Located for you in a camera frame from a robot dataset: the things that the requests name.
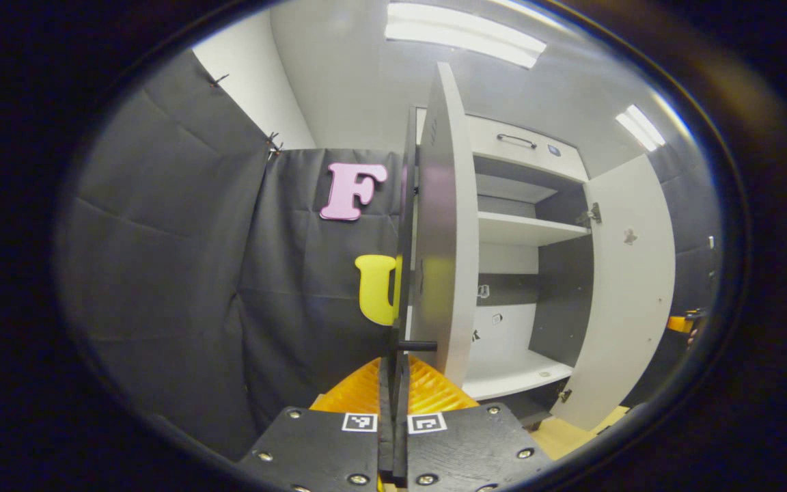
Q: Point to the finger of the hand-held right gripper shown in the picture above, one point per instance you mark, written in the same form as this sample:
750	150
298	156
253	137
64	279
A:
679	324

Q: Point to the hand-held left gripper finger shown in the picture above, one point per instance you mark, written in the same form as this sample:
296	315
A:
400	424
387	424

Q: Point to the beige cabinet door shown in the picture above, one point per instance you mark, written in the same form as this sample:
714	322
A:
445	239
622	307

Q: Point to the double-door shoe cabinet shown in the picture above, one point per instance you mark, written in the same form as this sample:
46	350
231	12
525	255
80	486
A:
523	229

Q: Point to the beige cabinet drawer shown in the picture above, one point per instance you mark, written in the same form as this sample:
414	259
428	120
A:
496	143

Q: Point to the small ceiling light panel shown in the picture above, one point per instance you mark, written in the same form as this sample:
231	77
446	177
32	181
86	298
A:
639	128

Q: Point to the black backdrop cloth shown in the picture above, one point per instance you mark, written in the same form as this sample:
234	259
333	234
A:
175	273

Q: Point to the long ceiling light panel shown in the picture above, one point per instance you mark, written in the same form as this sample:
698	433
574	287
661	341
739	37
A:
465	34

